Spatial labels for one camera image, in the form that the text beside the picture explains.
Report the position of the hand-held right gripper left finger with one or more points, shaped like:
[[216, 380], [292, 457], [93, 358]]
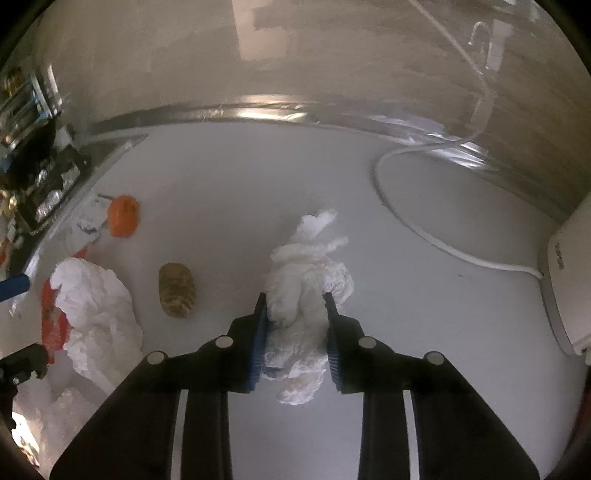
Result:
[[256, 350]]

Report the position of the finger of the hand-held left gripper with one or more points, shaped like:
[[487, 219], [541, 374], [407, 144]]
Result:
[[14, 286], [25, 362]]

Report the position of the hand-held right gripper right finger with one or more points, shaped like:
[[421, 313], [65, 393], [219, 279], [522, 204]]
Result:
[[333, 355]]

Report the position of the red plastic wrapper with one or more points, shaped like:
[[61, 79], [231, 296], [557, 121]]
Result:
[[51, 323]]

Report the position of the clear plastic bag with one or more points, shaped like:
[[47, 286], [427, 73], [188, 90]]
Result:
[[64, 420]]

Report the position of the large crumpled white tissue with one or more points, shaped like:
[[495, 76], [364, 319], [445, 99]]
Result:
[[99, 318]]

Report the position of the white printed wrapper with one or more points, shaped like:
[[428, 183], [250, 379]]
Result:
[[84, 226]]

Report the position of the brown nut shell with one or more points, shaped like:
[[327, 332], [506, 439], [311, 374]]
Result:
[[176, 290]]

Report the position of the black gas stove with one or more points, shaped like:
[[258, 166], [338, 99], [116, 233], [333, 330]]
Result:
[[44, 175]]

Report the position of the orange peel piece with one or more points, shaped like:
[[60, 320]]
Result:
[[122, 216]]

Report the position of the white appliance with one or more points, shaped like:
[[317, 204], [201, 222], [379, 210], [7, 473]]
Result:
[[568, 277]]

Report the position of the clear wall hook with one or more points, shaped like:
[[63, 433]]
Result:
[[480, 39]]

